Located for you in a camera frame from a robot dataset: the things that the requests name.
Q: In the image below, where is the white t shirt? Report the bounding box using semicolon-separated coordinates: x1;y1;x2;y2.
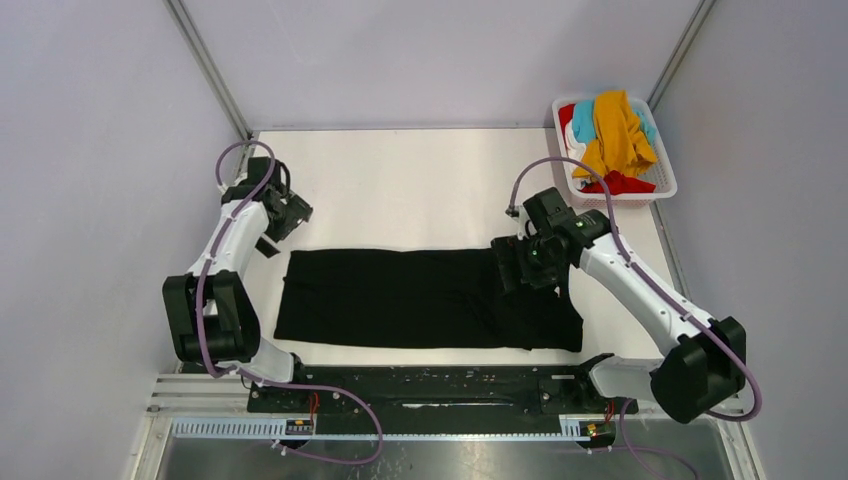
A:
563;122;588;177

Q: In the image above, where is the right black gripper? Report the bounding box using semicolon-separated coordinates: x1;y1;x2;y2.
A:
491;231;567;295

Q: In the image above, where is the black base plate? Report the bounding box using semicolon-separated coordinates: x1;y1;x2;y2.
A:
247;366;625;437

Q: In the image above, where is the black t shirt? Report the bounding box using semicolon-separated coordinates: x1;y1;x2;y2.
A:
274;249;583;352

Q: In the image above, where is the white plastic laundry basket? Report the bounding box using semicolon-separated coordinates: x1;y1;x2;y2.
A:
551;97;677;208

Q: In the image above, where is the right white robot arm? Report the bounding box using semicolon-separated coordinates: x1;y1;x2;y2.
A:
490;188;753;423

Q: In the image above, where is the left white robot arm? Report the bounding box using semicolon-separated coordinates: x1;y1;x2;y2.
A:
162;157;313;411

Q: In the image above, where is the aluminium frame rail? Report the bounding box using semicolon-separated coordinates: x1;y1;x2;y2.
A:
144;374;746;444

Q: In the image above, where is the red t shirt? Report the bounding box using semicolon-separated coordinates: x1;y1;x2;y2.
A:
557;103;656;196

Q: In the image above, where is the light blue t shirt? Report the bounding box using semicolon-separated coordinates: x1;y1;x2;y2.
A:
571;100;658;145

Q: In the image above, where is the yellow t shirt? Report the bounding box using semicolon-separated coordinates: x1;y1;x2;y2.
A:
580;90;658;177

